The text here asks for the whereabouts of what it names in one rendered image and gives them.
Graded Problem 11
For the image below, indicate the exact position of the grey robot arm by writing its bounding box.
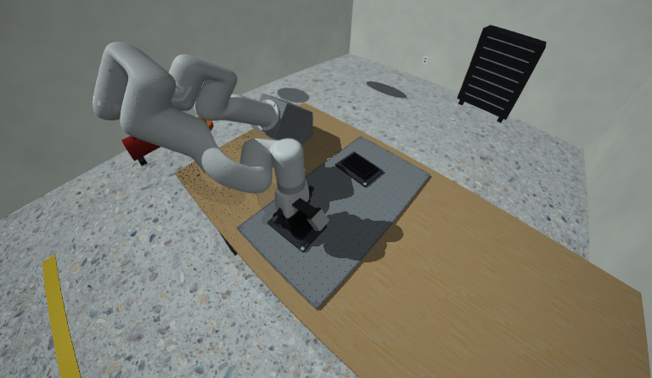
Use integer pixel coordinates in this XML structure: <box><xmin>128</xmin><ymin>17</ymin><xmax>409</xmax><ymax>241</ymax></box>
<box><xmin>93</xmin><ymin>42</ymin><xmax>306</xmax><ymax>195</ymax></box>

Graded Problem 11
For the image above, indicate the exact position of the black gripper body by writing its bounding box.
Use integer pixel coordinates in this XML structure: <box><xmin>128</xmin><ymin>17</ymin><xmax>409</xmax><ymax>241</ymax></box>
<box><xmin>275</xmin><ymin>182</ymin><xmax>309</xmax><ymax>218</ymax></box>

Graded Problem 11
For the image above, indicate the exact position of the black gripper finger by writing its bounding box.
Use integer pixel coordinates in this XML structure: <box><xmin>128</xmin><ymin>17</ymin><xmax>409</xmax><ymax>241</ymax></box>
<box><xmin>272</xmin><ymin>207</ymin><xmax>290</xmax><ymax>230</ymax></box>
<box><xmin>307</xmin><ymin>185</ymin><xmax>314</xmax><ymax>203</ymax></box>

